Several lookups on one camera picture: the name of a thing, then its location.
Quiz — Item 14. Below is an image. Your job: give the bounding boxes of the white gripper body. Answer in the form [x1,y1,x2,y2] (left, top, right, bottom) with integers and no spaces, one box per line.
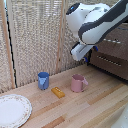
[70,41,96,62]

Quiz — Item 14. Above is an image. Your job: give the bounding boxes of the blue mug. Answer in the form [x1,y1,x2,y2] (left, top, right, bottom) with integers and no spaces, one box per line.
[36,71,51,91]

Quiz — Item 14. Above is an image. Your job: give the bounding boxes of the pink mug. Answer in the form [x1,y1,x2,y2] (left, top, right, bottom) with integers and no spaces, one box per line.
[70,73,90,94]

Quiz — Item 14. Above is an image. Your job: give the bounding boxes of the wide woven wooden screen panel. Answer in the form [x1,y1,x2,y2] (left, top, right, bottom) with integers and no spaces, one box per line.
[6,0,101,88]

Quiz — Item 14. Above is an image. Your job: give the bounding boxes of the pale grey board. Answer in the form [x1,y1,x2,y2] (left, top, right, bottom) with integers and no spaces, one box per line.
[110,105,128,128]

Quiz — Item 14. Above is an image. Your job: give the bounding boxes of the white floral rim plate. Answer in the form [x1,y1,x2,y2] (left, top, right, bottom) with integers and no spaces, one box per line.
[0,93,34,128]

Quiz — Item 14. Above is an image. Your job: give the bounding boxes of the dark frame drawer cabinet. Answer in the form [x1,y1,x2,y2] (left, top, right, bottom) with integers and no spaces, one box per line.
[86,26,128,83]

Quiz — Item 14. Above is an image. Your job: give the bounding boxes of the narrow woven wooden screen panel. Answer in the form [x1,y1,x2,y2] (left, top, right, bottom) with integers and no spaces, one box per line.
[0,0,16,95]

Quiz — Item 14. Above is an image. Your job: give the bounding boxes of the silver bar drawer handle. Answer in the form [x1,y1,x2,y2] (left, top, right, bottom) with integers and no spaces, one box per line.
[102,37,123,45]
[96,54,122,67]

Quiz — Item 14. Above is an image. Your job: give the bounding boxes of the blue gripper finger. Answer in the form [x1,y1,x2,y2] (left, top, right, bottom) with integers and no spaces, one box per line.
[92,45,100,53]
[83,56,90,65]

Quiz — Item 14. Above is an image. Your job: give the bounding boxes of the yellow rectangular block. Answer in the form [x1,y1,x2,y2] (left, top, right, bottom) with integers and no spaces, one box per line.
[50,86,67,99]

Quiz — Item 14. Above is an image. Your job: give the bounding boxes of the brown woven drawer front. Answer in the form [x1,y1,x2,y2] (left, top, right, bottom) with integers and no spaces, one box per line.
[88,49,128,81]
[96,28,128,58]

